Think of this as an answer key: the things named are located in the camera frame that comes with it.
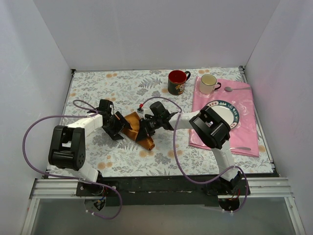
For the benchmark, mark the cream enamel cup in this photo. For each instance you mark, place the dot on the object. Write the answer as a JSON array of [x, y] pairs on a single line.
[[208, 84]]

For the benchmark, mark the pink floral placemat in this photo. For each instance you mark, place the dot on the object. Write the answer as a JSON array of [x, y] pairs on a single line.
[[245, 133]]

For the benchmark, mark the silver spoon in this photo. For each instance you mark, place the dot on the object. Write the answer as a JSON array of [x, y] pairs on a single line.
[[229, 89]]

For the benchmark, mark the floral tablecloth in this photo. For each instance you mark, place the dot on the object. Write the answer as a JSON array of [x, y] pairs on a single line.
[[127, 89]]

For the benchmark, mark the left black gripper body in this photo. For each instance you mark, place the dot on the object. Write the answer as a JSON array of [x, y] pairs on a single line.
[[116, 126]]

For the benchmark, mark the aluminium frame rail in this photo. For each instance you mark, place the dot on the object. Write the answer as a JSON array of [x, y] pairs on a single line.
[[47, 189]]

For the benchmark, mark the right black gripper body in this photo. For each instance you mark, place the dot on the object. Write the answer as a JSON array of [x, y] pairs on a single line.
[[145, 128]]

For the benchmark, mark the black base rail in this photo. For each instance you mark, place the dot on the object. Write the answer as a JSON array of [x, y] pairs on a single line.
[[162, 190]]

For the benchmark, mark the white plate blue rim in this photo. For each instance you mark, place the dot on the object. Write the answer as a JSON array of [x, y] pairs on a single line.
[[226, 111]]

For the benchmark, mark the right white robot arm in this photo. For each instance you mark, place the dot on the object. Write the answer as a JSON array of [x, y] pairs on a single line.
[[213, 131]]

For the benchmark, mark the black red floral mug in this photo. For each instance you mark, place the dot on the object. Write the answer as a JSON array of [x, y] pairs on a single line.
[[177, 80]]

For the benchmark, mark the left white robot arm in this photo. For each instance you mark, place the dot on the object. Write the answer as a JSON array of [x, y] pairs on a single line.
[[68, 143]]

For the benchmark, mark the orange brown cloth napkin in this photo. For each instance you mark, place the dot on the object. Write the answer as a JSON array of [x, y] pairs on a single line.
[[133, 119]]

